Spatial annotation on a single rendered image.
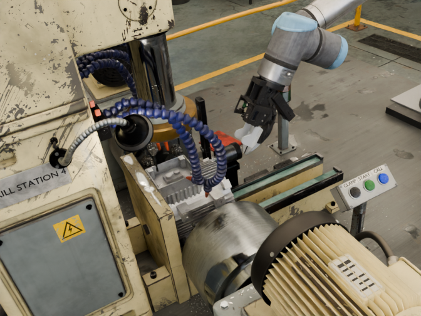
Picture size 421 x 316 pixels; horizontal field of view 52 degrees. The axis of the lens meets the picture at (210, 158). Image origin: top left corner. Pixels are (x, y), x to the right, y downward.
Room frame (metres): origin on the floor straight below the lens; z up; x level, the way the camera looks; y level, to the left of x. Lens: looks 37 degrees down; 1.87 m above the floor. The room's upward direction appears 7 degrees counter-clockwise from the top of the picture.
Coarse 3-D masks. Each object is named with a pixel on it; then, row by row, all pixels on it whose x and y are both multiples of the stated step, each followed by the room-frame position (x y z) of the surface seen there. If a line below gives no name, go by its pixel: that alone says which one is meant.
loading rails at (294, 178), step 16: (304, 160) 1.19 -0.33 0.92; (320, 160) 1.19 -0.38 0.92; (272, 176) 1.13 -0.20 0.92; (288, 176) 1.13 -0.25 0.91; (304, 176) 1.16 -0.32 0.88; (320, 176) 1.10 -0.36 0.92; (336, 176) 1.08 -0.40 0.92; (240, 192) 1.07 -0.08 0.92; (256, 192) 1.08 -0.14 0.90; (272, 192) 1.10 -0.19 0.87; (288, 192) 1.04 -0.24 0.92; (304, 192) 1.03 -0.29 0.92; (320, 192) 1.06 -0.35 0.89; (272, 208) 0.98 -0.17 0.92; (288, 208) 1.01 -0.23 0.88; (304, 208) 1.03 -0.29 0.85; (320, 208) 1.06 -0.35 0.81; (336, 208) 1.05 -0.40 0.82
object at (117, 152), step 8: (120, 112) 1.30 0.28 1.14; (112, 144) 1.21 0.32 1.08; (160, 144) 1.14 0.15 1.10; (168, 144) 1.15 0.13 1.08; (176, 144) 1.16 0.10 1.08; (112, 152) 1.21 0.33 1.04; (120, 152) 1.13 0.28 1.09; (128, 152) 1.10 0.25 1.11; (136, 152) 1.11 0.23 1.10; (144, 152) 1.12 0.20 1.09; (160, 152) 1.14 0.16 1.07; (168, 152) 1.15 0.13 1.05; (176, 152) 1.13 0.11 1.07; (184, 152) 1.17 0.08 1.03; (144, 160) 1.10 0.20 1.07; (152, 160) 1.10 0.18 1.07; (160, 160) 1.14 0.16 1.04; (168, 160) 1.15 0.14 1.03; (144, 168) 1.11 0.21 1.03
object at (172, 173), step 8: (176, 160) 0.99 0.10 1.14; (184, 160) 0.98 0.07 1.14; (152, 168) 0.96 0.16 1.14; (160, 168) 0.97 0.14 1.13; (168, 168) 0.98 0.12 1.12; (176, 168) 0.98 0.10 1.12; (184, 168) 0.98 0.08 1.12; (152, 176) 0.94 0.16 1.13; (160, 176) 0.95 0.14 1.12; (168, 176) 0.93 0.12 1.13; (176, 176) 0.93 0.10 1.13; (184, 176) 0.94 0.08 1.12; (168, 184) 0.88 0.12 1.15; (176, 184) 0.89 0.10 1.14; (184, 184) 0.89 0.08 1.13; (192, 184) 0.90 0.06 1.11; (168, 192) 0.87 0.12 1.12; (176, 192) 0.88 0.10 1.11; (184, 192) 0.89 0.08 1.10; (192, 192) 0.90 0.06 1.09; (168, 200) 0.87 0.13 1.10; (176, 200) 0.88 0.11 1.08
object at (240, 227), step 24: (216, 216) 0.72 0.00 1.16; (240, 216) 0.71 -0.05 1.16; (264, 216) 0.72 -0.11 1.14; (192, 240) 0.70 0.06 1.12; (216, 240) 0.66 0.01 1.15; (240, 240) 0.64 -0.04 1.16; (192, 264) 0.66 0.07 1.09; (216, 264) 0.61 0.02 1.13; (240, 264) 0.59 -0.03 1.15; (216, 288) 0.57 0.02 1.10; (240, 288) 0.55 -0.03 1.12
